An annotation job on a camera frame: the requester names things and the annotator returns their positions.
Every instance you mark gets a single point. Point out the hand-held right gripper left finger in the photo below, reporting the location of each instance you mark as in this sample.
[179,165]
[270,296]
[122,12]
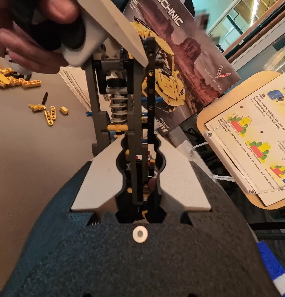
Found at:
[98,185]

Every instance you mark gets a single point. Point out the person's left hand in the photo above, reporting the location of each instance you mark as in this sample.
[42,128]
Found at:
[28,55]

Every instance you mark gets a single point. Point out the lego instruction booklet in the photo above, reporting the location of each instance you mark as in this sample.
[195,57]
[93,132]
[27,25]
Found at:
[75,85]

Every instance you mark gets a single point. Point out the yellow lego round connector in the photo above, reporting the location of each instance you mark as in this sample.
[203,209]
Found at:
[13,80]

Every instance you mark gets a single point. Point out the yellow lego beam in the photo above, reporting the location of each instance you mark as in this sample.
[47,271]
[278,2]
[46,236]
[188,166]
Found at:
[31,83]

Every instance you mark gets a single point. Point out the yellow lego cone connector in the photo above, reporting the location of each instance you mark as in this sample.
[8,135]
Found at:
[37,107]

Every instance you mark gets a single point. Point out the black lego axle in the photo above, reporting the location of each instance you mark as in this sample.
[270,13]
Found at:
[45,98]

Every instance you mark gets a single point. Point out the blue plastic bin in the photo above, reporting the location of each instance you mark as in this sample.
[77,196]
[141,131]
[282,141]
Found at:
[277,266]

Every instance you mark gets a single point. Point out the white board stand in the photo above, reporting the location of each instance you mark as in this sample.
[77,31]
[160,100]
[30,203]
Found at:
[198,157]

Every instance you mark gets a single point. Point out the yellow thin lego liftarm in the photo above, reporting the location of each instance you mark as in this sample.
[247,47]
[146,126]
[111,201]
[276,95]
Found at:
[53,113]
[49,117]

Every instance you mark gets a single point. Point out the lego set box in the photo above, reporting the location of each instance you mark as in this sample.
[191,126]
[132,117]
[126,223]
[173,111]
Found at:
[198,69]

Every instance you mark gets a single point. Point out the lego car chassis model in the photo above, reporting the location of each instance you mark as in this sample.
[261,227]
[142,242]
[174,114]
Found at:
[117,104]

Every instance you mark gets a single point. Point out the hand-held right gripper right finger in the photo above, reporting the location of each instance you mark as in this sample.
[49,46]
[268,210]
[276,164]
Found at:
[184,185]

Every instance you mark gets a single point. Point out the yellow lego block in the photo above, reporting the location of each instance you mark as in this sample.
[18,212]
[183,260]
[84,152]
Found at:
[64,110]

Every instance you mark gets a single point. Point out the black lego frame subassembly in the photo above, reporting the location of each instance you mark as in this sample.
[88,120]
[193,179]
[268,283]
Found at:
[150,92]

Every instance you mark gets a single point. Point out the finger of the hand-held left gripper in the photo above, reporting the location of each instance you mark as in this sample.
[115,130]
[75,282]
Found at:
[114,25]

